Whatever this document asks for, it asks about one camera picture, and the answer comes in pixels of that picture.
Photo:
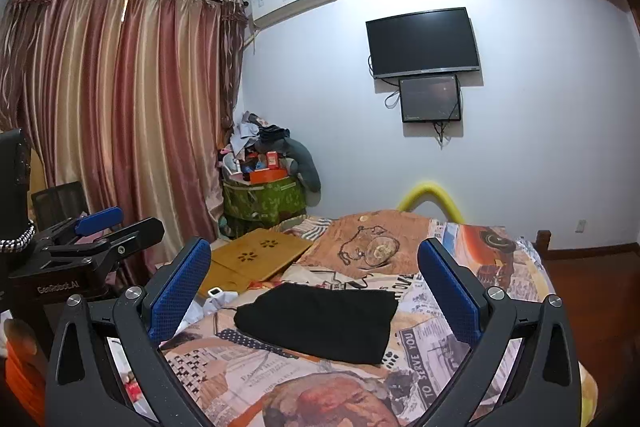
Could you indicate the black office chair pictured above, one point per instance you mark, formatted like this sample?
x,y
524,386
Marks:
x,y
60,202

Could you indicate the small black wall monitor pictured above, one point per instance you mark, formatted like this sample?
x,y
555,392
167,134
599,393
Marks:
x,y
430,99

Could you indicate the black wall television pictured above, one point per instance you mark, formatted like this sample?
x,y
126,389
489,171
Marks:
x,y
422,42

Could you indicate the white wall socket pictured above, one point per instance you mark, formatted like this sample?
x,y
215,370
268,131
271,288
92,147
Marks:
x,y
580,226

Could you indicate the pile of clothes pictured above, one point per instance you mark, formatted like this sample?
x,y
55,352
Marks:
x,y
250,127

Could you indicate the orange box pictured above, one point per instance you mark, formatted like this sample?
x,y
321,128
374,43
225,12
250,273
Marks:
x,y
267,177

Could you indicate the wooden bed post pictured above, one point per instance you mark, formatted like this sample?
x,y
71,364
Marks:
x,y
542,247

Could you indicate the wooden folding lap table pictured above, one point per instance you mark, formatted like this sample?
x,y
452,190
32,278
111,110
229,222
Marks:
x,y
260,252

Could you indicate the striped cloth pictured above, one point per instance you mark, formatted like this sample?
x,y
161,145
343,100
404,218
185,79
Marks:
x,y
305,227

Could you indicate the small white device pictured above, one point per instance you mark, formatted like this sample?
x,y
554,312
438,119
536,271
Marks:
x,y
215,293

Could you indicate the green fabric storage box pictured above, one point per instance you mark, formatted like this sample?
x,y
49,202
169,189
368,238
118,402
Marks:
x,y
265,202

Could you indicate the newspaper print blanket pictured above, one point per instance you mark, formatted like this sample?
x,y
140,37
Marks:
x,y
350,387

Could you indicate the white cloth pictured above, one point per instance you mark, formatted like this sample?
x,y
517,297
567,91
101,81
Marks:
x,y
220,307

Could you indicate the orange garment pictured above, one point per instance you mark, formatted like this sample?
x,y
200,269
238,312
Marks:
x,y
25,382

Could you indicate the black printed t-shirt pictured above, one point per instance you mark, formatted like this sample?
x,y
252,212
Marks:
x,y
320,322

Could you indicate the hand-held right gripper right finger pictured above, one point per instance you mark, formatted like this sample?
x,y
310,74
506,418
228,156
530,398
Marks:
x,y
450,292

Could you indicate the yellow foam tube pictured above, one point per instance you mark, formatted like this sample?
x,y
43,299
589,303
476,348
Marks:
x,y
435,188

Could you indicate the pink striped curtain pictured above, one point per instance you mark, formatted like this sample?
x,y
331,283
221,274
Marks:
x,y
125,107

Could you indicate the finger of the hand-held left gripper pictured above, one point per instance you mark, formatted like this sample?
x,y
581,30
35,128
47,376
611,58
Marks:
x,y
100,219
135,237

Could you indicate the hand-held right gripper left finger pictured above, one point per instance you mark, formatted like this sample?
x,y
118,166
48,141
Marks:
x,y
180,292

